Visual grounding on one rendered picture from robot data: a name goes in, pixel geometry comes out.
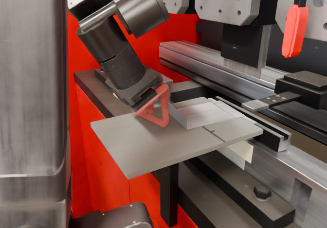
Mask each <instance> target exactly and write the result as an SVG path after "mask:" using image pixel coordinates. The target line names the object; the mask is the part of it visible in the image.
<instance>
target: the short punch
mask: <svg viewBox="0 0 327 228"><path fill-rule="evenodd" d="M271 27H272V25H260V26H253V25H243V26H238V25H232V24H227V23H223V31H222V43H221V55H220V56H221V57H224V60H223V66H225V67H228V68H230V69H233V70H236V71H239V72H241V73H244V74H247V75H249V76H252V77H255V78H257V79H260V76H261V69H262V68H265V66H266V60H267V53H268V46H269V40H270V34H271Z"/></svg>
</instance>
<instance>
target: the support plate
mask: <svg viewBox="0 0 327 228"><path fill-rule="evenodd" d="M210 102H212V101H210V100H208V99H206V98H205V97H199V98H195V99H191V100H187V101H182V102H178V103H173V104H172V105H173V106H174V107H176V108H183V107H188V106H193V105H200V104H204V103H210ZM152 115H153V116H155V117H157V118H159V119H160V120H161V119H162V118H163V115H162V108H161V106H160V107H155V108H154V112H153V113H152ZM204 127H205V128H207V129H208V130H210V131H213V130H215V131H214V132H213V133H214V134H215V135H217V136H218V137H220V138H221V139H223V140H224V141H226V142H223V141H221V140H220V139H218V138H217V137H216V136H214V135H213V134H211V133H210V132H208V131H207V130H205V129H204V128H203V127H197V128H193V129H188V130H187V129H186V128H185V127H183V126H182V125H181V124H180V123H179V122H178V121H177V120H176V119H174V118H173V117H172V116H171V115H170V114H169V123H168V124H167V125H166V126H165V127H161V126H159V125H157V124H155V123H153V122H151V121H149V120H146V119H144V118H142V117H140V116H138V115H136V114H135V113H129V114H125V115H121V116H116V117H112V118H107V119H103V120H99V121H94V122H91V128H92V129H93V130H94V132H95V133H96V135H97V136H98V138H99V139H100V141H101V142H102V143H103V145H104V146H105V148H106V149H107V151H108V152H109V153H110V155H111V156H112V158H113V159H114V161H115V162H116V164H117V165H118V166H119V168H120V169H121V171H122V172H123V174H124V175H125V176H126V178H127V179H128V180H129V179H132V178H135V177H138V176H141V175H144V174H147V173H150V172H153V171H155V170H158V169H161V168H164V167H167V166H170V165H173V164H176V163H179V162H182V161H185V160H187V159H190V158H194V157H197V156H200V155H203V154H206V153H208V152H211V151H214V150H217V149H220V148H223V147H226V146H228V145H231V144H234V143H237V142H240V141H243V140H247V139H250V138H252V137H255V136H258V135H261V134H263V129H262V128H260V127H258V126H256V125H255V124H253V123H251V122H249V121H247V120H245V119H244V118H237V119H232V120H228V121H224V122H219V123H214V124H210V125H206V126H204Z"/></svg>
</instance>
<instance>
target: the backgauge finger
mask: <svg viewBox="0 0 327 228"><path fill-rule="evenodd" d="M274 93H276V95H272V96H268V97H265V98H261V99H257V100H253V101H249V102H245V103H242V105H241V106H242V107H243V108H245V109H247V110H249V111H251V112H253V113H254V112H257V111H261V110H264V109H267V108H271V107H274V106H278V105H282V104H286V103H289V102H293V101H296V102H298V103H301V104H304V105H306V106H309V107H311V108H314V109H316V110H319V109H322V108H325V107H327V77H326V76H323V75H319V74H316V73H313V72H309V71H306V70H304V71H300V72H295V73H291V74H286V75H284V77H283V78H279V79H277V80H276V83H275V89H274Z"/></svg>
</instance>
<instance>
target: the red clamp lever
mask: <svg viewBox="0 0 327 228"><path fill-rule="evenodd" d="M306 1H307V0H294V4H293V7H290V9H289V11H288V15H287V20H286V26H285V32H284V38H283V45H282V55H283V56H285V58H290V57H295V56H298V55H299V53H300V51H301V48H302V44H303V39H304V34H305V30H306V25H307V20H308V13H309V11H308V7H306Z"/></svg>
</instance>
